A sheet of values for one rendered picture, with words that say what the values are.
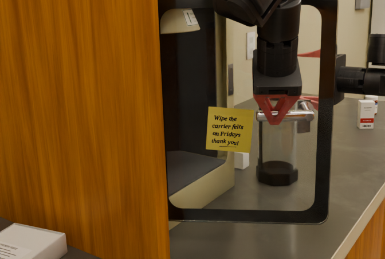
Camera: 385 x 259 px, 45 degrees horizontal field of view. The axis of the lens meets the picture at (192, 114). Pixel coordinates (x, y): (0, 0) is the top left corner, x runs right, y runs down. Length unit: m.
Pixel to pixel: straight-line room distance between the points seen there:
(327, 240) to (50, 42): 0.60
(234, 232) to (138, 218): 0.24
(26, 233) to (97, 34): 0.40
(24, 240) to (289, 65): 0.54
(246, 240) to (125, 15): 0.47
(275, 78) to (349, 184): 0.56
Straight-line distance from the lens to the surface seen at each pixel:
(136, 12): 0.67
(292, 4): 0.62
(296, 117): 0.73
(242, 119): 0.78
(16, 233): 0.92
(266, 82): 0.65
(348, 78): 1.02
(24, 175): 0.97
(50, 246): 0.86
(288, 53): 0.65
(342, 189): 1.14
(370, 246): 1.31
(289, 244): 0.90
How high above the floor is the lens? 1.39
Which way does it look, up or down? 15 degrees down
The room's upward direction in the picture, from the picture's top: 2 degrees counter-clockwise
